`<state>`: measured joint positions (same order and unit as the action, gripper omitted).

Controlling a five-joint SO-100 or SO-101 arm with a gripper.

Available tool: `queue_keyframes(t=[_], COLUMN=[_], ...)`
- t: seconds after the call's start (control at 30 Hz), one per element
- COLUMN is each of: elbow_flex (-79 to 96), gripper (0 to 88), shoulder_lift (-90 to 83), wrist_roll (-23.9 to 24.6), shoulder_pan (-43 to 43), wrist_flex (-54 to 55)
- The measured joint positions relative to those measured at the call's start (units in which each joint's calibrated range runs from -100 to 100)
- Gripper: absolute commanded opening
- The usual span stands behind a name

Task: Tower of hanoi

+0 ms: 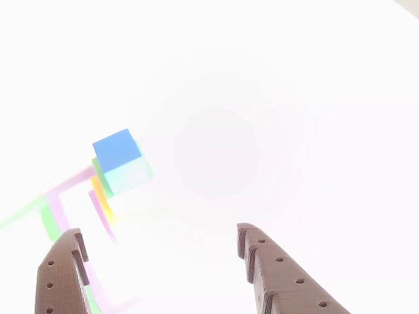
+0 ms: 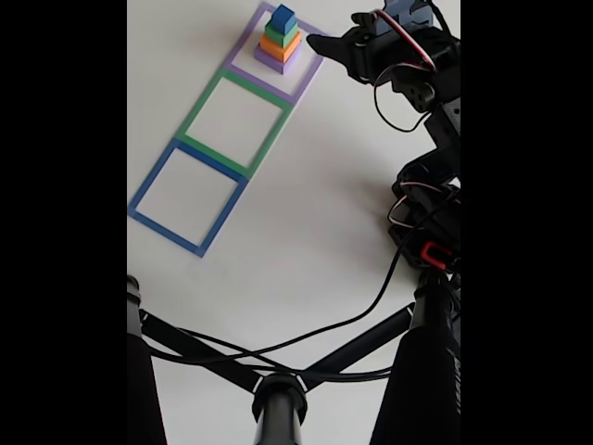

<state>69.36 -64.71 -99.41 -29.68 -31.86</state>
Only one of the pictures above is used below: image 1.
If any purple tape square outline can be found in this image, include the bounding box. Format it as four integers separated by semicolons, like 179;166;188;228
45;163;145;314

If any purple square block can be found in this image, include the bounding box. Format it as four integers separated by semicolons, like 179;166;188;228
88;189;117;243

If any green tape square outline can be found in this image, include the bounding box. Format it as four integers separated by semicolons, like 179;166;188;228
0;192;99;314

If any small blue cube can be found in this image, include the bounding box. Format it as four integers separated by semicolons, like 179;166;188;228
92;128;152;197

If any orange square block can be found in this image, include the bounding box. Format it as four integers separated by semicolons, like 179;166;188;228
90;176;117;227

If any green square block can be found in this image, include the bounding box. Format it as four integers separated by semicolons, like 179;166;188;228
90;137;154;199

